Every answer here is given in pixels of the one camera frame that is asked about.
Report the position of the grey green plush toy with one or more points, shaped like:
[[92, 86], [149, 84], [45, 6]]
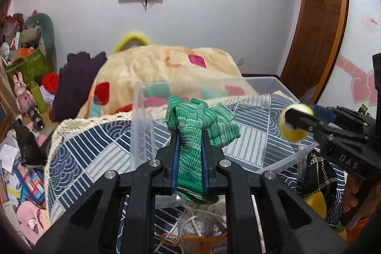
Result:
[[38, 30]]

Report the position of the pink rabbit figurine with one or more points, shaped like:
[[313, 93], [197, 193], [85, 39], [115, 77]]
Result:
[[24, 98]]

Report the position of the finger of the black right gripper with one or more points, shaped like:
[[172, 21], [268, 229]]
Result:
[[310, 123], [325, 114]]

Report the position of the white drawstring pouch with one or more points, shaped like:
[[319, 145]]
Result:
[[200, 221]]

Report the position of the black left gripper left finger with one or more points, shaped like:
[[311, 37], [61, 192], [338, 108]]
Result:
[[116, 205]]

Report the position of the person's hand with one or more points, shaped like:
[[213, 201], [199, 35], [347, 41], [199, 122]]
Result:
[[349, 199]]

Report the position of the green bottle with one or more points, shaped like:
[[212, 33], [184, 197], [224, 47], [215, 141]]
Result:
[[39, 100]]

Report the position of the grey glitter pouch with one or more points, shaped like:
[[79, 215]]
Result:
[[210, 242]]

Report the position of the red plush item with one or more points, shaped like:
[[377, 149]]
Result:
[[50, 82]]

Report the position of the clear plastic storage box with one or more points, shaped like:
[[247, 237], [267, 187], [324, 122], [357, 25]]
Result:
[[250, 106]]

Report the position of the black bag with chain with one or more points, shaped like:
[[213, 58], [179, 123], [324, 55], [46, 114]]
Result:
[[317, 184]]

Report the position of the green knitted cloth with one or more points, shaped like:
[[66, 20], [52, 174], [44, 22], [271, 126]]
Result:
[[198, 134]]

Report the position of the pink plush toy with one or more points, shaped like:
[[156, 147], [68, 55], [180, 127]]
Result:
[[33, 221]]

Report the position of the yellow plush ball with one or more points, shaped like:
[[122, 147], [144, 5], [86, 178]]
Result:
[[288, 125]]

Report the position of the brown wooden door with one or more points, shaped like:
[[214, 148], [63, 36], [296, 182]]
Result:
[[314, 47]]

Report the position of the dark purple garment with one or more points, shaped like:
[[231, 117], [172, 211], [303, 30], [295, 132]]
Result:
[[74, 84]]

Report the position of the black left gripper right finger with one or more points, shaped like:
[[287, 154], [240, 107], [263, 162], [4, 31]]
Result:
[[263, 214]]

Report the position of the green cardboard box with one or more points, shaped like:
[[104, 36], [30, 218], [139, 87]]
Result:
[[34, 65]]

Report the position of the beige patchwork plush blanket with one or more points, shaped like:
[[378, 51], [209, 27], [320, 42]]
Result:
[[155, 64]]

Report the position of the blue white patterned tablecloth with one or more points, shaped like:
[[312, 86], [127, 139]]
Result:
[[88, 148]]

